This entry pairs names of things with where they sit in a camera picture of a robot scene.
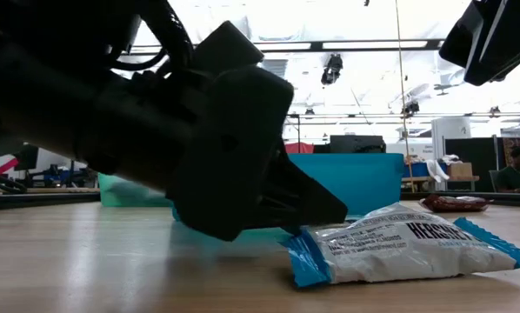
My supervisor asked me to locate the thin vertical cord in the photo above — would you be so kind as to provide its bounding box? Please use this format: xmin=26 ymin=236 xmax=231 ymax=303
xmin=393 ymin=0 xmax=414 ymax=193

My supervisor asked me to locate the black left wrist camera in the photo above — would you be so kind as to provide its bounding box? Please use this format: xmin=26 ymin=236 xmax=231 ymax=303
xmin=190 ymin=19 xmax=265 ymax=75

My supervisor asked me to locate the wooden table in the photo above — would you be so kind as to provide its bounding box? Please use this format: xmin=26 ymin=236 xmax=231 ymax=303
xmin=401 ymin=175 xmax=482 ymax=192

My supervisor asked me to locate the person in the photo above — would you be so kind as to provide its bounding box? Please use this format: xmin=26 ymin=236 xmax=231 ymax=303
xmin=496 ymin=146 xmax=520 ymax=194

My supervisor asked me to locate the black monitor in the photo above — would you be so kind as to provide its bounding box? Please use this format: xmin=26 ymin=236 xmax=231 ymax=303
xmin=18 ymin=143 xmax=40 ymax=171

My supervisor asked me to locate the red cloth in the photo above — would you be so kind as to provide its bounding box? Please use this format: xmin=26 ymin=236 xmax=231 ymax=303
xmin=284 ymin=142 xmax=316 ymax=155

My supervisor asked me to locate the brown Snickers candy bar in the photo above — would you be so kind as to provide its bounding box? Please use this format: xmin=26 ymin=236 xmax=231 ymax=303
xmin=419 ymin=193 xmax=495 ymax=214

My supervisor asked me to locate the blue plastic bin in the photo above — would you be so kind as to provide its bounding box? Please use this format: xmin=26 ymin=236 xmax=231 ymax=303
xmin=170 ymin=152 xmax=405 ymax=223

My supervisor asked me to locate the blue white Hershey's candy bar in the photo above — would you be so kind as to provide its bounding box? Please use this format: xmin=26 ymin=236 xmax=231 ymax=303
xmin=283 ymin=202 xmax=520 ymax=289

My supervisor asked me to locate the red bar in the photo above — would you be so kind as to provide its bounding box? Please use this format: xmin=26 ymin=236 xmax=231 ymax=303
xmin=0 ymin=156 xmax=20 ymax=177

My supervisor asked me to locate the green translucent plastic bin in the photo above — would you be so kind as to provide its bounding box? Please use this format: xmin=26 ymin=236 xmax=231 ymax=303
xmin=97 ymin=172 xmax=174 ymax=209

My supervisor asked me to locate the black overhead light rail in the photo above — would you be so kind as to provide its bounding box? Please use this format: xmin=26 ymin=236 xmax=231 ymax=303
xmin=250 ymin=38 xmax=446 ymax=54

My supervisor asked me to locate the white cloth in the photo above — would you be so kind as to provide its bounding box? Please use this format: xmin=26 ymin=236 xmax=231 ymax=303
xmin=424 ymin=154 xmax=460 ymax=183

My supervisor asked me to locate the cardboard box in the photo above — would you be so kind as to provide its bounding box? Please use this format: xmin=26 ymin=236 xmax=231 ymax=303
xmin=446 ymin=161 xmax=474 ymax=181

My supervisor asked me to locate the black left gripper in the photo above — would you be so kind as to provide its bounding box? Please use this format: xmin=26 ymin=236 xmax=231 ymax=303
xmin=81 ymin=69 xmax=349 ymax=241

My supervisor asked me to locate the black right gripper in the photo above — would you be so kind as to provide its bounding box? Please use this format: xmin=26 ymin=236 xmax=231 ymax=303
xmin=437 ymin=0 xmax=520 ymax=87

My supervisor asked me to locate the black partition panel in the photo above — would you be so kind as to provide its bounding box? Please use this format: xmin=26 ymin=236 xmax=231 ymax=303
xmin=443 ymin=137 xmax=499 ymax=193

